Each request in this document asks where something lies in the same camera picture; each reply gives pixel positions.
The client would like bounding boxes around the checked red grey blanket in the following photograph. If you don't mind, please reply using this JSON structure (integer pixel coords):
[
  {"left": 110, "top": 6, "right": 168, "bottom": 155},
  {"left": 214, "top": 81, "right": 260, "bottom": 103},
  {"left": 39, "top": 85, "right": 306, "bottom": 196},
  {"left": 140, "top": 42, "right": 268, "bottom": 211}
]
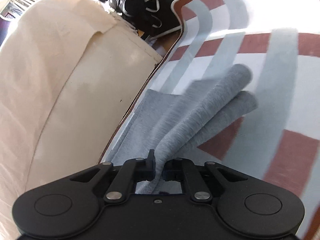
[{"left": 104, "top": 0, "right": 319, "bottom": 239}]

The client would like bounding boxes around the beige sofa cushion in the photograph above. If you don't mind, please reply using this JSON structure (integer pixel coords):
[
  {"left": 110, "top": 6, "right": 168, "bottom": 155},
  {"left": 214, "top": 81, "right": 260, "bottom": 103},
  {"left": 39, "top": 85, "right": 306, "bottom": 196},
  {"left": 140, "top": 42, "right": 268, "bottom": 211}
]
[{"left": 1, "top": 0, "right": 162, "bottom": 239}]

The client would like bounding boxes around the pile of dark clutter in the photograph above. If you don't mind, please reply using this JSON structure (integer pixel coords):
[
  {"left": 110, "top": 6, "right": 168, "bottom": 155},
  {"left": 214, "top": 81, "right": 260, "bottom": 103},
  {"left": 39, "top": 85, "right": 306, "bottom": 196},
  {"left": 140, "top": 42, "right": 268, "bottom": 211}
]
[{"left": 99, "top": 0, "right": 181, "bottom": 39}]

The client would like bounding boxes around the grey sweatshirt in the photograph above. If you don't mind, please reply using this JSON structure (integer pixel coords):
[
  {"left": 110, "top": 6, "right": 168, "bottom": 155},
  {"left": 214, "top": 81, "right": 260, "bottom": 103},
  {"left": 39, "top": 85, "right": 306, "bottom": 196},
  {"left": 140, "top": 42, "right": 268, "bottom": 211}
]
[{"left": 106, "top": 64, "right": 257, "bottom": 194}]

